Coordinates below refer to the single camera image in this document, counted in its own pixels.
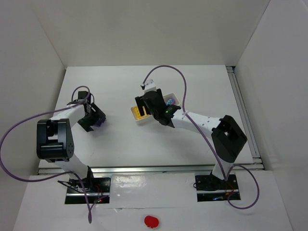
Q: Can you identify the purple lego brick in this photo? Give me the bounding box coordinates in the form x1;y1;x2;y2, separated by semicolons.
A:
93;119;105;128

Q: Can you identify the long yellow lego plate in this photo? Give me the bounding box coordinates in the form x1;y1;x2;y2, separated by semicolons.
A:
133;106;142;120

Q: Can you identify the purple round lego piece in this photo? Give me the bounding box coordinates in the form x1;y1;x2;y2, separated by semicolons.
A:
166;98;175;105

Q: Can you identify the white compartment tray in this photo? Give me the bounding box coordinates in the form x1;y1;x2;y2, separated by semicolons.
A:
130;92;181;126

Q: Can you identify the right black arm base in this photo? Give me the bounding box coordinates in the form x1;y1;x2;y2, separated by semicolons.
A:
193;174;241;202

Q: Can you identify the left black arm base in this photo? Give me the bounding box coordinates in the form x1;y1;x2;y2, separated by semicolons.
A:
57;177;111;205

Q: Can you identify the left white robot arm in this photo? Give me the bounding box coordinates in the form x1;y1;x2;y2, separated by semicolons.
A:
37;91;106;188

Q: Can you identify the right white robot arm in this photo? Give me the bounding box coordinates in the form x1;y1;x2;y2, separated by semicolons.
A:
135;89;247;181

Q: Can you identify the red round button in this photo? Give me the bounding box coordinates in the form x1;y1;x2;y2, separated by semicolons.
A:
144;216;159;229

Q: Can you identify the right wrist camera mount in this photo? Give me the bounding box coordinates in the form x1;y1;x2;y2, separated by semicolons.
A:
141;78;156;93

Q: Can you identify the aluminium rail front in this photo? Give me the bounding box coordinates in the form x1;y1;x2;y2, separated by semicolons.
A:
38;163;264;175

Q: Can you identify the aluminium rail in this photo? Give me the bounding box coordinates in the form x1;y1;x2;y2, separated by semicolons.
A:
38;163;264;175
226;66;261;159

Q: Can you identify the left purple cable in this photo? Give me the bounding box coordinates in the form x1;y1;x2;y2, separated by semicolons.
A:
0;86;97;224

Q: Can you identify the aluminium rail right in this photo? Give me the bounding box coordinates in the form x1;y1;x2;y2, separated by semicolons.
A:
226;66;261;159

